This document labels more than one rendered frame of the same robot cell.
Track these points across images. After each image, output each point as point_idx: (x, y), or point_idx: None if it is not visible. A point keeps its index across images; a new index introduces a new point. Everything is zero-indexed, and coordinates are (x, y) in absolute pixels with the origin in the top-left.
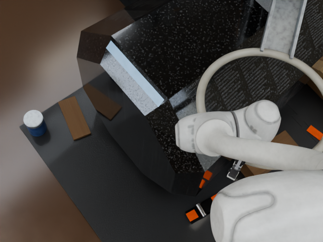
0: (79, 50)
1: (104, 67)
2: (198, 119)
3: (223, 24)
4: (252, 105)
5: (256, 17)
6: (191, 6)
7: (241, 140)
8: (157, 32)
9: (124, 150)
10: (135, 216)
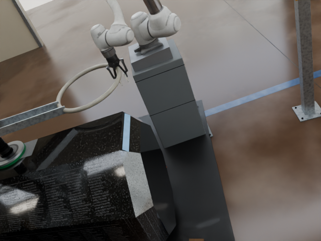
0: (147, 204)
1: (139, 149)
2: (118, 28)
3: (61, 141)
4: (97, 29)
5: (44, 141)
6: (63, 156)
7: (112, 3)
8: (95, 145)
9: (173, 206)
10: (192, 179)
